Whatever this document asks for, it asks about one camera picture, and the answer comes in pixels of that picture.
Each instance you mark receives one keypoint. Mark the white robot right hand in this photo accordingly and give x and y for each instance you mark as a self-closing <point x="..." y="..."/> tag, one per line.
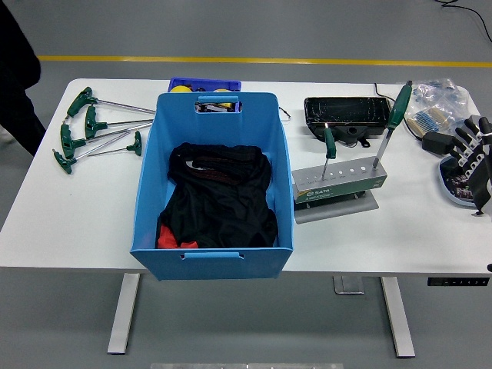
<point x="480" y="177"/>

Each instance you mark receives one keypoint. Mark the grey hex key holder stand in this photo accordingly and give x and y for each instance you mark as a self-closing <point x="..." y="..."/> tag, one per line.
<point x="338" y="186"/>

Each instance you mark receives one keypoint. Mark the light blue plastic storage box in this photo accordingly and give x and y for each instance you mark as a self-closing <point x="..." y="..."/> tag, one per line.
<point x="215" y="265"/>

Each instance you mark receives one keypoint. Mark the blue-grey bowl of capacitors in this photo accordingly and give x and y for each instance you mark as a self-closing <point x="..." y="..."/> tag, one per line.
<point x="447" y="180"/>

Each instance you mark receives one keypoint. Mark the black plug tip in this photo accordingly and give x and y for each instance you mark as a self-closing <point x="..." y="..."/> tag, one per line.
<point x="478" y="213"/>

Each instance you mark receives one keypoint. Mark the black power adapter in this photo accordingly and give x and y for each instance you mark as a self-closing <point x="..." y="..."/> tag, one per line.
<point x="436" y="142"/>

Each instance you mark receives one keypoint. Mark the tan taped resistor strips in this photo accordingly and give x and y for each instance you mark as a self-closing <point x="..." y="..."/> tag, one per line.
<point x="428" y="119"/>

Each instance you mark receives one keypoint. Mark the clear bag of blue resistors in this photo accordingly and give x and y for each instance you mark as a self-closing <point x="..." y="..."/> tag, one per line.
<point x="442" y="94"/>

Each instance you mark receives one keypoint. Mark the black table control panel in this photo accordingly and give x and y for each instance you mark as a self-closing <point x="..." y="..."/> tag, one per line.
<point x="457" y="281"/>

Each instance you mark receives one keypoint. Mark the black plastic tray housing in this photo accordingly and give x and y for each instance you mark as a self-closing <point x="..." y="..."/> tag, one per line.
<point x="346" y="111"/>

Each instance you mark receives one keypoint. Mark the white table leg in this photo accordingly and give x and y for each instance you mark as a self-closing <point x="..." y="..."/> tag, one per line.
<point x="397" y="315"/>
<point x="123" y="315"/>

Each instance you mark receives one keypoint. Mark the metal floor plate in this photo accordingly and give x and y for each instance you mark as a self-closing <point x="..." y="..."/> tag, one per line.
<point x="348" y="285"/>

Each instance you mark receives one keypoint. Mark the black cloth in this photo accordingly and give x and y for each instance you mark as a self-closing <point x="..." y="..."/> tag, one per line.
<point x="219" y="200"/>

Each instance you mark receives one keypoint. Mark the yellow round item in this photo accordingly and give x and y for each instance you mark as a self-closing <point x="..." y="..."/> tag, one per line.
<point x="221" y="91"/>
<point x="180" y="89"/>

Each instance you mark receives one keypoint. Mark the dark blue plastic bin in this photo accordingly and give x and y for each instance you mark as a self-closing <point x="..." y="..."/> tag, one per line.
<point x="207" y="82"/>

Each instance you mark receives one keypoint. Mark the red cloth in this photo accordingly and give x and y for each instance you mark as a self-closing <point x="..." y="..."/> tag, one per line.
<point x="167" y="238"/>

